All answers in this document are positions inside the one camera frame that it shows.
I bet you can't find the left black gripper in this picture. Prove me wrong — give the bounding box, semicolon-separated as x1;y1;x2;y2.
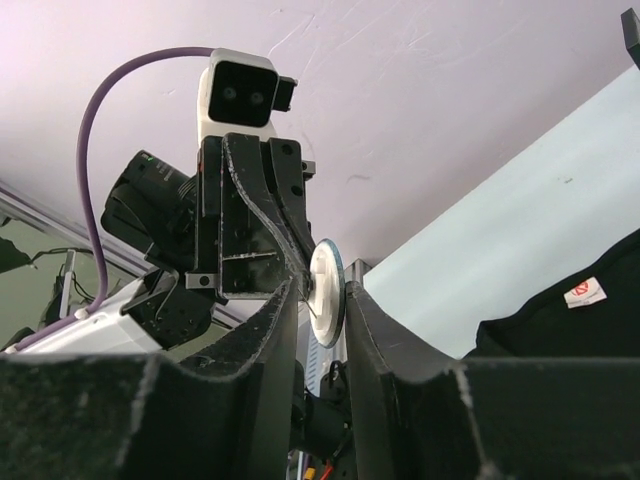
185;133;315;299

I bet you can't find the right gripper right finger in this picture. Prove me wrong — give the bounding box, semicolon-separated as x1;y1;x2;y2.
344;282;639;479

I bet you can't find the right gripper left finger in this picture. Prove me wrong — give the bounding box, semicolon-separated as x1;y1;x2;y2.
1;280;298;479

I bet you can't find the round badge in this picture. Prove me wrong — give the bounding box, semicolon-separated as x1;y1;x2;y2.
307;238;346;349

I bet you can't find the black t-shirt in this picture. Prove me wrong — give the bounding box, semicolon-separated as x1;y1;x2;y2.
467;231;639;358

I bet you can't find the white garment label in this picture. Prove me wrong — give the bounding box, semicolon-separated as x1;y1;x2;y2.
564;277;607;309

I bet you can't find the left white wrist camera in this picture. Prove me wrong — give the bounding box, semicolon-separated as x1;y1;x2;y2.
196;48;298;142

